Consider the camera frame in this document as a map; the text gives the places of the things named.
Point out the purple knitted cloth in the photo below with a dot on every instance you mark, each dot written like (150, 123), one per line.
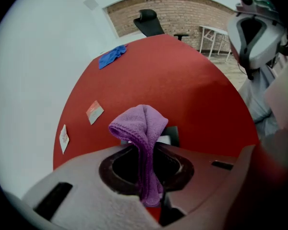
(141, 123)

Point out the white folding table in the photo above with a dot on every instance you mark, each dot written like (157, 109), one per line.
(213, 29)

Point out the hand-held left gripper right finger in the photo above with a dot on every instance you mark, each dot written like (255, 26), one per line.
(213, 176)

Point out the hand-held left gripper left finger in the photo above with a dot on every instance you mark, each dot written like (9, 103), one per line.
(86, 200)

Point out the black office chair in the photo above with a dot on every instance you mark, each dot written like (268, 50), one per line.
(148, 25)

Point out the white tray with dark rim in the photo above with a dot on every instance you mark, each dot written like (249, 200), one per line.
(174, 135)

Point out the red felt table cover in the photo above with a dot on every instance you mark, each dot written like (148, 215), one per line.
(170, 80)

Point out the red and white packet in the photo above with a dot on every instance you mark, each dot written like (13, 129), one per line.
(94, 111)

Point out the blue cloth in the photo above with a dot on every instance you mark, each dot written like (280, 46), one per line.
(110, 56)

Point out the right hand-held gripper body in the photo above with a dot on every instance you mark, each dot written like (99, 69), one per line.
(261, 6)

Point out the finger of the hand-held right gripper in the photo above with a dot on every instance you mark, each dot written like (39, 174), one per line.
(271, 42)
(234, 37)

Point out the grey wall plate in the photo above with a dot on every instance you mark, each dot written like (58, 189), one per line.
(90, 3)

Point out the white printed packet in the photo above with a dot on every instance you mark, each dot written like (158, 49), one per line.
(64, 139)

